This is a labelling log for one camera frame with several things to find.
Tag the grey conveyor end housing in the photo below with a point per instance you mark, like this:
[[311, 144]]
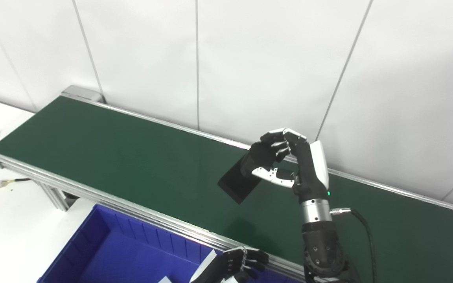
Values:
[[81, 93]]

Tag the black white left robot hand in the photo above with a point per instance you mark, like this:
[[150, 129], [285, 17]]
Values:
[[218, 267]]

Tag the black cylinder block part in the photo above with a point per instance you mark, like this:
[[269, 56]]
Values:
[[236, 184]]

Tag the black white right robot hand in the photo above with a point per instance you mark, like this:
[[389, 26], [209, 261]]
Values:
[[311, 177]]

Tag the blue bin with white part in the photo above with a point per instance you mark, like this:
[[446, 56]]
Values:
[[124, 251]]

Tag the green conveyor belt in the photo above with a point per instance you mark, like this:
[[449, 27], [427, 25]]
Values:
[[112, 157], [132, 213]]

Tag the white square part with hole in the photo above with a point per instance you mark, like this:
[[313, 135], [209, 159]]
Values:
[[165, 280]]

